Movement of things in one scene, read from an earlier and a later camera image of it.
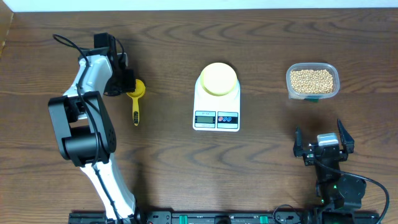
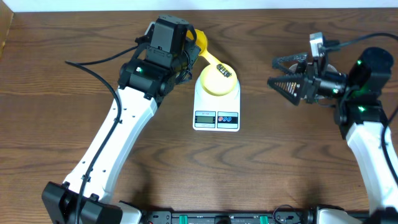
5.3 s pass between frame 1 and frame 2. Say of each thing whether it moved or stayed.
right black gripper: moved
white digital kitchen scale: stayed
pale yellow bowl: stayed
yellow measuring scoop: moved
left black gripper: moved
